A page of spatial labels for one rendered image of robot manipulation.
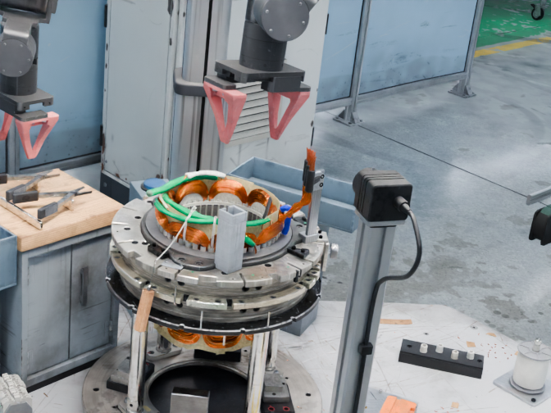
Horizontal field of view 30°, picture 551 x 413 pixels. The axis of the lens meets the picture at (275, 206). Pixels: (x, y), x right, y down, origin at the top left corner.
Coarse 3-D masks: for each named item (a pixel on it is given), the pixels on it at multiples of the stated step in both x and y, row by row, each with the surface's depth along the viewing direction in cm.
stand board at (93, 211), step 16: (64, 176) 174; (0, 192) 166; (80, 192) 169; (96, 192) 170; (0, 208) 161; (32, 208) 162; (64, 208) 163; (80, 208) 164; (96, 208) 164; (112, 208) 165; (0, 224) 156; (16, 224) 156; (48, 224) 157; (64, 224) 158; (80, 224) 160; (96, 224) 162; (32, 240) 154; (48, 240) 156
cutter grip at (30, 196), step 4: (24, 192) 160; (28, 192) 160; (32, 192) 160; (36, 192) 160; (12, 196) 159; (16, 196) 159; (20, 196) 159; (24, 196) 160; (28, 196) 160; (32, 196) 160; (36, 196) 161; (12, 200) 159; (16, 200) 159; (20, 200) 160; (24, 200) 160; (28, 200) 160; (32, 200) 161; (36, 200) 161
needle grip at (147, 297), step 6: (144, 288) 143; (144, 294) 142; (150, 294) 142; (144, 300) 142; (150, 300) 143; (144, 306) 143; (150, 306) 143; (138, 312) 143; (144, 312) 143; (138, 318) 143; (144, 318) 143; (138, 324) 143; (144, 324) 144; (138, 330) 143; (144, 330) 144
